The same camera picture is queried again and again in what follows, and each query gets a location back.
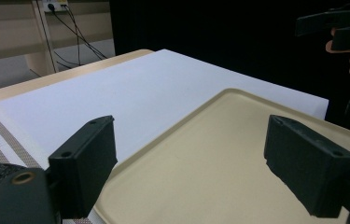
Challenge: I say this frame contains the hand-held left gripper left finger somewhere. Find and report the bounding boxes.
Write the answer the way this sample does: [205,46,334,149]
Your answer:
[48,115,119,219]

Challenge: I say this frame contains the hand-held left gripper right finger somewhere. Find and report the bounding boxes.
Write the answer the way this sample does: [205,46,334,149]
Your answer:
[262,114,350,219]

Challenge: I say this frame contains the striped white placemat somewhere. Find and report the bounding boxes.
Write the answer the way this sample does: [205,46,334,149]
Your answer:
[0,106,93,224]

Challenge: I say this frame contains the white paper sheet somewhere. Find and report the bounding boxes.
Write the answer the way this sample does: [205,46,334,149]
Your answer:
[0,49,329,171]

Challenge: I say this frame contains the beige plastic tray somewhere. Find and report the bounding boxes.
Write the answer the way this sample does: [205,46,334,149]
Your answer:
[93,88,350,224]

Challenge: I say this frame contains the black curtain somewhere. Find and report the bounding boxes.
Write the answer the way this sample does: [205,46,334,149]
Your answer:
[108,0,350,125]

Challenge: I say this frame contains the white power strip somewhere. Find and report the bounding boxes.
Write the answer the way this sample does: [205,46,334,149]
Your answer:
[42,0,70,13]

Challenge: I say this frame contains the black cable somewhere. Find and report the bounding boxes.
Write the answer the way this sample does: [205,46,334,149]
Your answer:
[52,5,85,71]
[48,3,108,61]

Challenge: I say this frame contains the beige wooden shelf frame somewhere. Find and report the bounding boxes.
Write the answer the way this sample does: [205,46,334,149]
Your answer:
[0,0,116,77]

